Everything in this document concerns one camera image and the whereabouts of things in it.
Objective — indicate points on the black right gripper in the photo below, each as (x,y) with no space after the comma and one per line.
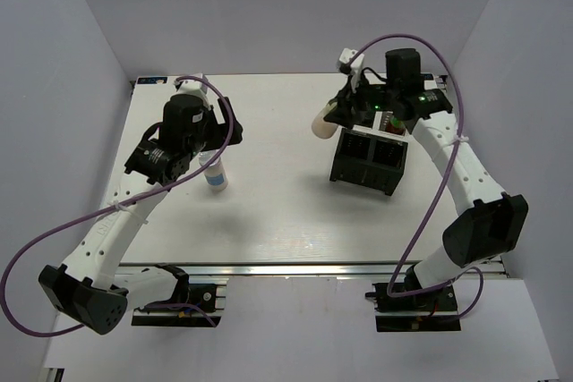
(346,99)

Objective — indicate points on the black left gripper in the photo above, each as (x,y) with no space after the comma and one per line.
(210,117)

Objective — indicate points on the cream-lidded seasoning shaker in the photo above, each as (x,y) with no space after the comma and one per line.
(320,127)

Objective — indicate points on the yellow-capped red sauce bottle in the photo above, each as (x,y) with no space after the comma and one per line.
(395,126)

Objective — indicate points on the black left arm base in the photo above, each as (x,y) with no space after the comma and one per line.
(193,303)

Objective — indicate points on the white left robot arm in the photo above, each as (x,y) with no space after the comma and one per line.
(86,286)

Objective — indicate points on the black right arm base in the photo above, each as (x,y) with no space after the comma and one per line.
(431,312)

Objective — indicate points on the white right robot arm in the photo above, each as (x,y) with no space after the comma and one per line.
(489,220)

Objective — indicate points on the black condiment organizer rack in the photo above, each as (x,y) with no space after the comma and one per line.
(369,156)

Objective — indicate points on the blue-labelled white granule jar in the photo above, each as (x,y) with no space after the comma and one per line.
(215,173)

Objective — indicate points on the blue label sticker left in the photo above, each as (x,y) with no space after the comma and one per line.
(152,80)

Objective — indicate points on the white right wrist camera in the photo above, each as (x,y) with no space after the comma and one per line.
(350,63)

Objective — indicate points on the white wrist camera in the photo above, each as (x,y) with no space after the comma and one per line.
(195,88)
(350,63)

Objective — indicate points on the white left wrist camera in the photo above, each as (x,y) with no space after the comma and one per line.
(195,88)

